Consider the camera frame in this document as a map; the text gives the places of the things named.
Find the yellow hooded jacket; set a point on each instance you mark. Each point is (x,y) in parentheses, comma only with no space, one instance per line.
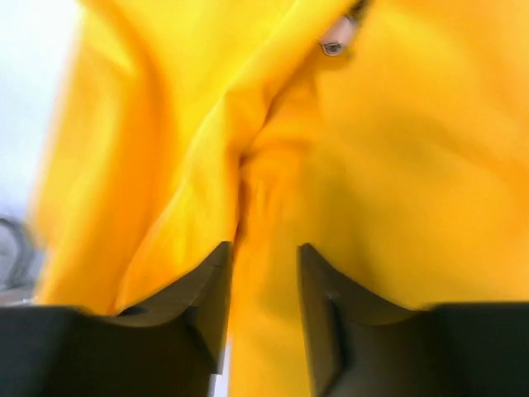
(189,123)

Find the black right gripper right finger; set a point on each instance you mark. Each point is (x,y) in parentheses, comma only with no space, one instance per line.
(359,344)

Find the silver zipper slider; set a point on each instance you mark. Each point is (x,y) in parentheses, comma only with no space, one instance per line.
(334,48)

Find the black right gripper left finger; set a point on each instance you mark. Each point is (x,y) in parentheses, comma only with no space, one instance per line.
(167,345)

